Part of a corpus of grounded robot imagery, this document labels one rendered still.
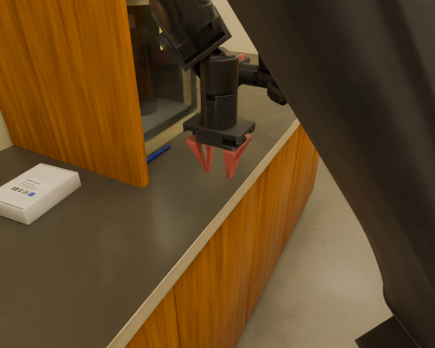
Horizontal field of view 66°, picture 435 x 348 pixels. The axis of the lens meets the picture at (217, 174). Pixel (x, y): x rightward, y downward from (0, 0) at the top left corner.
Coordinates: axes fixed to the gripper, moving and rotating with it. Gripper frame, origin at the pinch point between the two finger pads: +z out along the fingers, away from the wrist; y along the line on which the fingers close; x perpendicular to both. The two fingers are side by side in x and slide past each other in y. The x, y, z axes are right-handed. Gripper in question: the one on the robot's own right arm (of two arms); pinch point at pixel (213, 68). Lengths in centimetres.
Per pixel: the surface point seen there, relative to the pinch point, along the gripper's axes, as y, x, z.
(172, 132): 8.0, 19.2, 9.6
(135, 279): 57, 20, -16
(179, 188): 30.4, 20.6, -7.4
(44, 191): 50, 17, 15
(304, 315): -19, 114, -39
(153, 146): 17.8, 19.2, 9.7
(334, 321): -23, 114, -53
